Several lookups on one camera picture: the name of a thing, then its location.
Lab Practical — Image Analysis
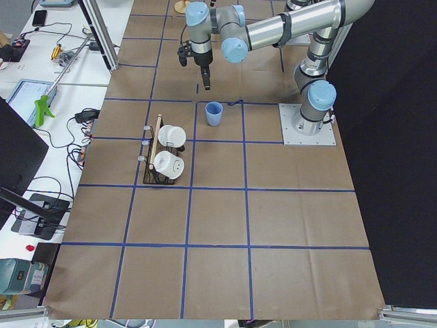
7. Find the blue framed tablet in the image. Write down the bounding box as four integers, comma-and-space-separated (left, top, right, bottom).
6, 79, 52, 128

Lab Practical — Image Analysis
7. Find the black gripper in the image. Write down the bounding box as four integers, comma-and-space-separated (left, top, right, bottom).
191, 41, 212, 90

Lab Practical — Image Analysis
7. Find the light blue plastic cup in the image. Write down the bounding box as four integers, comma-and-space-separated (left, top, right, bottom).
205, 102, 223, 126

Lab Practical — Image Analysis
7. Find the white mug lower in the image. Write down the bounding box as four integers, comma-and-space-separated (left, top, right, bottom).
154, 150, 184, 179

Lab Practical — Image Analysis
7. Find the aluminium frame post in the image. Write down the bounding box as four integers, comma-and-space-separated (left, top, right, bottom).
77, 0, 119, 72

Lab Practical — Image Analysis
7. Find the black docking hub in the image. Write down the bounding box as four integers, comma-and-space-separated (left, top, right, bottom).
10, 193, 70, 241

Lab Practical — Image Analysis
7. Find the white mug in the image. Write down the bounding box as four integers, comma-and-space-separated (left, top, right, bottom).
154, 150, 184, 179
158, 124, 186, 148

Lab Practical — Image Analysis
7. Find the green handled reacher tool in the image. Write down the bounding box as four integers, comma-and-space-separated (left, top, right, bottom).
34, 33, 93, 127

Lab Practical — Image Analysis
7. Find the black power adapter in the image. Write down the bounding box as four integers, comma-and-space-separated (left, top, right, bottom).
74, 109, 100, 123

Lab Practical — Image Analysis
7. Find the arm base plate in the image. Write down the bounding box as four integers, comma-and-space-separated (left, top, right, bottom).
279, 103, 337, 146

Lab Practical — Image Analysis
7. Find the black monitor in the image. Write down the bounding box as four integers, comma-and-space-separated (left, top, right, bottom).
1, 99, 48, 226

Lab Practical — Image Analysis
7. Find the black wire cup rack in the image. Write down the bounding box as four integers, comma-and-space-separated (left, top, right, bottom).
138, 113, 186, 185

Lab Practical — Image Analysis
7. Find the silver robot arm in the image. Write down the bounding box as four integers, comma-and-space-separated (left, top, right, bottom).
177, 1, 374, 103

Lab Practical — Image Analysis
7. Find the white mug upper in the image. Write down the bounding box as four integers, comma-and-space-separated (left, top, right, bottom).
158, 124, 186, 148

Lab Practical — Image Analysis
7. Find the yellow handled tool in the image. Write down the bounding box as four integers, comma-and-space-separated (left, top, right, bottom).
51, 44, 62, 61

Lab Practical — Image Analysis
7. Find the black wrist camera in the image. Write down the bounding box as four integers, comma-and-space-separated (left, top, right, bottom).
177, 40, 193, 67

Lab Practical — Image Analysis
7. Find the wooden cup tree stand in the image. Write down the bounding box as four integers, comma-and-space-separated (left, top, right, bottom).
173, 0, 191, 14

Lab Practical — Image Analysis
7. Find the black smartphone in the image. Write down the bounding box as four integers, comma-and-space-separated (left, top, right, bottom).
32, 10, 47, 27

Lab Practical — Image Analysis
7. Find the teal box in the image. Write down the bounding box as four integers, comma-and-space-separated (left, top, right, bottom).
1, 258, 48, 295

